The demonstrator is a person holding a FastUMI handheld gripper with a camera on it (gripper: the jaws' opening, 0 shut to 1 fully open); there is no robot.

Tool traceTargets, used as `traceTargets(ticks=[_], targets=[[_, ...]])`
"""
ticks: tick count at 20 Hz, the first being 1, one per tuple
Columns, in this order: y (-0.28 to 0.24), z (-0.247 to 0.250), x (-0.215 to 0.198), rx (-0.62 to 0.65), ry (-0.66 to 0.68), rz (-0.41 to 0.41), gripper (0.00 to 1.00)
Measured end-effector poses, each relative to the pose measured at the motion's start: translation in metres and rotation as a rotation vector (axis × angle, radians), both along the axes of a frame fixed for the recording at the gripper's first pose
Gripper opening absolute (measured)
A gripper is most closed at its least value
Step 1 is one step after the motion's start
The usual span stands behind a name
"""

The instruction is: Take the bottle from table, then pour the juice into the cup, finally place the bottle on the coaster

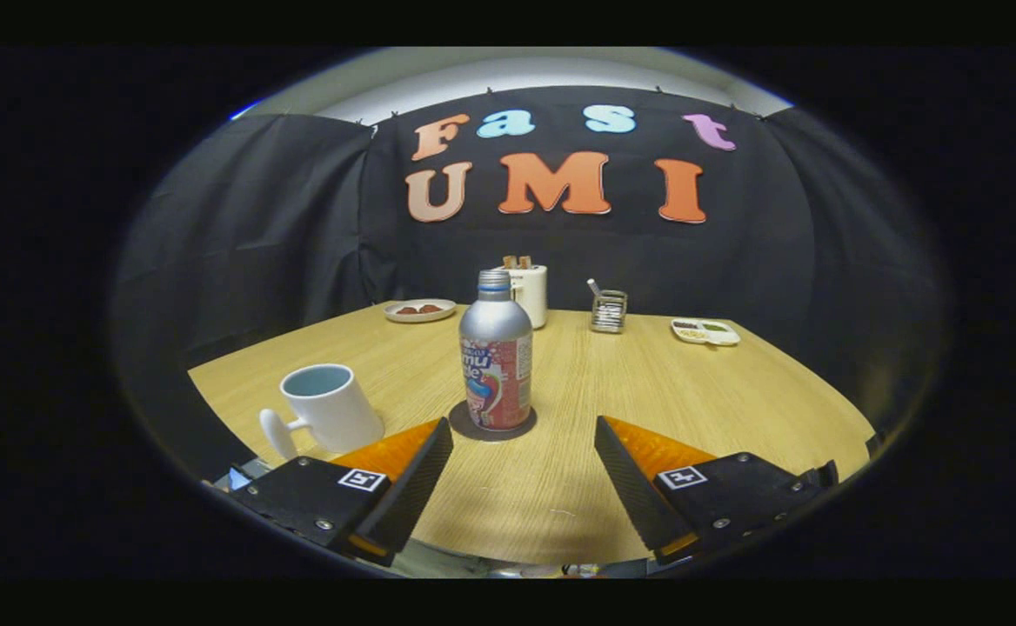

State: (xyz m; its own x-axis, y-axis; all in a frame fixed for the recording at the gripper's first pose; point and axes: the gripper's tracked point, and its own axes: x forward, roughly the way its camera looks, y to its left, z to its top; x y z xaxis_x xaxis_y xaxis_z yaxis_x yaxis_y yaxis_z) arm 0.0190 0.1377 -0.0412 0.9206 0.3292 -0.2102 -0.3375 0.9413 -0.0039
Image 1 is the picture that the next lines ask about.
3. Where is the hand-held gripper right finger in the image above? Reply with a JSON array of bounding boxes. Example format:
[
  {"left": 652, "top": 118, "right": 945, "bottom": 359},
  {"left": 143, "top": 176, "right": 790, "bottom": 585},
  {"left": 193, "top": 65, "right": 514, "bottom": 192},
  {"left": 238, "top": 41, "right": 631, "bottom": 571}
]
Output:
[{"left": 593, "top": 415, "right": 840, "bottom": 566}]

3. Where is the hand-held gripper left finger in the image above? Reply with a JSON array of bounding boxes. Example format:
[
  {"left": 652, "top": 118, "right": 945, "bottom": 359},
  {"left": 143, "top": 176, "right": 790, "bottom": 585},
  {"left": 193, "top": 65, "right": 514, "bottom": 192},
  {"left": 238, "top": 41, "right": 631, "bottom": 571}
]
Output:
[{"left": 228, "top": 417, "right": 456, "bottom": 568}]

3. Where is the dark brown round coaster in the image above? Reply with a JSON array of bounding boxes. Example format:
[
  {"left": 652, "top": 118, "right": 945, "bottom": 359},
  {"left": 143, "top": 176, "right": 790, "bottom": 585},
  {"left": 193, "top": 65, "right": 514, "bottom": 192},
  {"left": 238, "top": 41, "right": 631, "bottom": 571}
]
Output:
[{"left": 449, "top": 400, "right": 538, "bottom": 443}]

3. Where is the white cup with handle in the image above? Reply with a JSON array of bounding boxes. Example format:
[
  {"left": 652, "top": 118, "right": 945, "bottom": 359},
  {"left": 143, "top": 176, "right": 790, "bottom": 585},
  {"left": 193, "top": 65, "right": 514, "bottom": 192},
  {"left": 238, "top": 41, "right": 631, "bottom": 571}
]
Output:
[{"left": 259, "top": 363, "right": 385, "bottom": 462}]

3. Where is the silver juice bottle pink label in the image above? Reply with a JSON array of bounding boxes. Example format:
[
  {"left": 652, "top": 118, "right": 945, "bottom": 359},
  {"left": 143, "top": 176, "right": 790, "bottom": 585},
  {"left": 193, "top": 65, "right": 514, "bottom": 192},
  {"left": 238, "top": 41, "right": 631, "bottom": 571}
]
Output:
[{"left": 459, "top": 270, "right": 533, "bottom": 431}]

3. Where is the wooden table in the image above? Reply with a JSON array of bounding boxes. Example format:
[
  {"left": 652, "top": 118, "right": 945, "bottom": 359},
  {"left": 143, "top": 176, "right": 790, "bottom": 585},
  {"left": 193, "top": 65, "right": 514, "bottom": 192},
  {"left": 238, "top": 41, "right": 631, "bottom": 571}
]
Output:
[{"left": 188, "top": 300, "right": 876, "bottom": 566}]

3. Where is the white divided snack tray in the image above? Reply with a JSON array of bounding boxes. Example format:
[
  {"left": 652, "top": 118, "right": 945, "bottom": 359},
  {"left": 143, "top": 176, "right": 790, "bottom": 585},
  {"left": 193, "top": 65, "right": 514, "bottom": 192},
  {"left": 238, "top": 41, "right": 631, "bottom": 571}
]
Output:
[{"left": 671, "top": 318, "right": 741, "bottom": 346}]

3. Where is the round plate with food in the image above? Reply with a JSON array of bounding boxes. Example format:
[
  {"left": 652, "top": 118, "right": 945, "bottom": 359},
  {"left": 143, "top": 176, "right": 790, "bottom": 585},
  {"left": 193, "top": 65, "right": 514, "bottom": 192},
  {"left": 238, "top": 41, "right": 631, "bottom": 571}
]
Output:
[{"left": 384, "top": 299, "right": 457, "bottom": 323}]

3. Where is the white toaster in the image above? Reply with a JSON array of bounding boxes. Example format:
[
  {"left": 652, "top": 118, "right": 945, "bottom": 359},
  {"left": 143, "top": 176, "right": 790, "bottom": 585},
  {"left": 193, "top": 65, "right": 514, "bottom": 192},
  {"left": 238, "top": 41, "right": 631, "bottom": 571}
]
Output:
[{"left": 492, "top": 264, "right": 549, "bottom": 330}]

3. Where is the black backdrop cloth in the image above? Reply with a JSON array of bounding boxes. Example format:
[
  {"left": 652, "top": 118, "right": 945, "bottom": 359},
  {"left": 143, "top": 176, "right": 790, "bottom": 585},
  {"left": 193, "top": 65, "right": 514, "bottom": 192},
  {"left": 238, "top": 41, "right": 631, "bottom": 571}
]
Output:
[{"left": 112, "top": 84, "right": 948, "bottom": 488}]

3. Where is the metal wire holder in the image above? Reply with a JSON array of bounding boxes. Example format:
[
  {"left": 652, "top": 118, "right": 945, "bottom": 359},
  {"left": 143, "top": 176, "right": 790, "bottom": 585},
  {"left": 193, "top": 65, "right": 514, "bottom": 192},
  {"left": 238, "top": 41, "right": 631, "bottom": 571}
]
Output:
[{"left": 591, "top": 290, "right": 628, "bottom": 334}]

